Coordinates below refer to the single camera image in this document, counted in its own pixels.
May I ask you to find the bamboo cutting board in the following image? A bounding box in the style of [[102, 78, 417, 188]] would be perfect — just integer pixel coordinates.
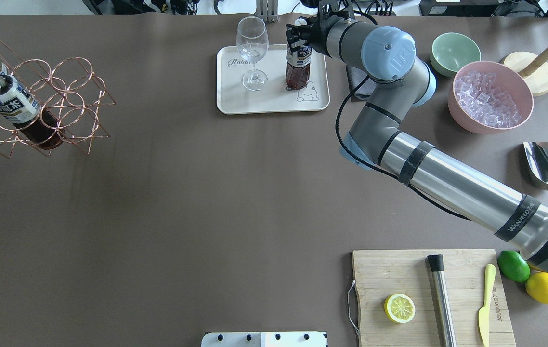
[[352, 250, 496, 347]]

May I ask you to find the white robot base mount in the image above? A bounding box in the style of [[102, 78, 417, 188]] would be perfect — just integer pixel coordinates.
[[201, 330, 328, 347]]

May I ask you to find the wooden glass tree stand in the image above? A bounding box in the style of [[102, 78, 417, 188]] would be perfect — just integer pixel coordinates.
[[501, 47, 548, 97]]

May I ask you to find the clear wine glass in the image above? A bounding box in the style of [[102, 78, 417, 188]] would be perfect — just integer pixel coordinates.
[[236, 17, 268, 92]]

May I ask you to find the half lemon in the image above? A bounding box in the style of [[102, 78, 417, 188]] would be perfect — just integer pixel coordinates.
[[384, 294, 416, 323]]

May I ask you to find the pink bowl of ice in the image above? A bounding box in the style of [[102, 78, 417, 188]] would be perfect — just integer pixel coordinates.
[[448, 61, 534, 134]]

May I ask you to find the copper wire bottle basket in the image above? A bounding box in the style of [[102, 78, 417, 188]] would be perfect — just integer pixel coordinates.
[[0, 38, 116, 159]]

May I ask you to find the yellow plastic knife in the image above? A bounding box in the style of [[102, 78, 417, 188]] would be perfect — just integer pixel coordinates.
[[477, 264, 496, 347]]

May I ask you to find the green lime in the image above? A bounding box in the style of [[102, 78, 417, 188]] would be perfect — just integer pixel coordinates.
[[497, 250, 530, 283]]

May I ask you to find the cream rabbit tray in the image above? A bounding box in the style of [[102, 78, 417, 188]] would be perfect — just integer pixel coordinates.
[[216, 44, 330, 115]]

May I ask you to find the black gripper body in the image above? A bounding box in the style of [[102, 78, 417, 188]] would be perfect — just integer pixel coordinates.
[[286, 15, 333, 56]]

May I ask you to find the grey folded cloth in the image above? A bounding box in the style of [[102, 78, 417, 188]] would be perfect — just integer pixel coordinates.
[[345, 66, 376, 101]]

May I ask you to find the green bowl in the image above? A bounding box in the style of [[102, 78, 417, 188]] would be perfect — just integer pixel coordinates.
[[430, 32, 482, 77]]

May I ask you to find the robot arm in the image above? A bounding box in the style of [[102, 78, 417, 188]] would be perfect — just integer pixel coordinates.
[[286, 11, 548, 272]]

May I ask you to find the steel muddler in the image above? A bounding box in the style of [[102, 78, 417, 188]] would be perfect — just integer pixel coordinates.
[[427, 254, 457, 347]]

